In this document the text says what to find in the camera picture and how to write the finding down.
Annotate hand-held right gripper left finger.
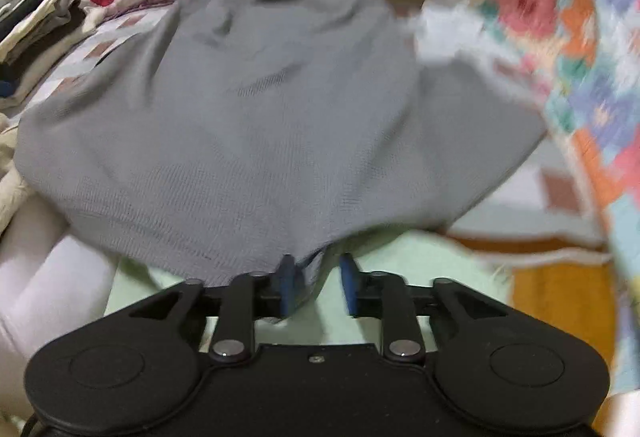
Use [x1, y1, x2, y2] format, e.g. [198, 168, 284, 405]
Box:
[129, 254, 303, 364]

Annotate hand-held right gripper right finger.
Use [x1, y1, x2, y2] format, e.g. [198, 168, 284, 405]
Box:
[339, 253, 512, 364]

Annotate grey knitted garment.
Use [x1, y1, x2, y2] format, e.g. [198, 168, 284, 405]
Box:
[14, 0, 548, 313]

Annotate stack of folded clothes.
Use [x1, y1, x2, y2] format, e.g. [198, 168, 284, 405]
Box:
[0, 0, 103, 110]

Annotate person's lavender trouser leg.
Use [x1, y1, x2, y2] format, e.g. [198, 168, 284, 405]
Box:
[0, 192, 121, 423]

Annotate cream cloth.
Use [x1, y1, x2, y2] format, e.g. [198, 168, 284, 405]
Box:
[0, 112, 33, 238]

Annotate floral patchwork quilt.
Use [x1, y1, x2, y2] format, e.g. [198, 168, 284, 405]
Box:
[415, 0, 640, 398]

